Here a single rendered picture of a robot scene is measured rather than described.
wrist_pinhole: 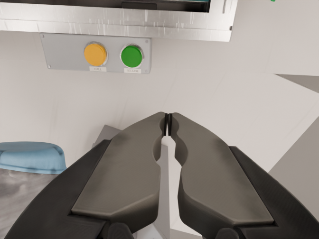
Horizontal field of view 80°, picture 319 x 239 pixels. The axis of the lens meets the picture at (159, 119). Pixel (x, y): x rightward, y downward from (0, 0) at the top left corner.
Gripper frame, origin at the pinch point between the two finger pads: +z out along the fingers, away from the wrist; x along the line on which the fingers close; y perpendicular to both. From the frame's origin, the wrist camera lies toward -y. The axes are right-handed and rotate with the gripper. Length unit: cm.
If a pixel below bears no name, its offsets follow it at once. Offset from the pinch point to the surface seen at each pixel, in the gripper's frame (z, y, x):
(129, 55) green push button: 26.1, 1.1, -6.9
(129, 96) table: 37.4, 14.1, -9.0
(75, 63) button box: 27.3, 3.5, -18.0
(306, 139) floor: 123, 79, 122
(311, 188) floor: 123, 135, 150
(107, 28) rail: 27.3, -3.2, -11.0
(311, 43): 37, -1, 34
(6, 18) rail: 28.0, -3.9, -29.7
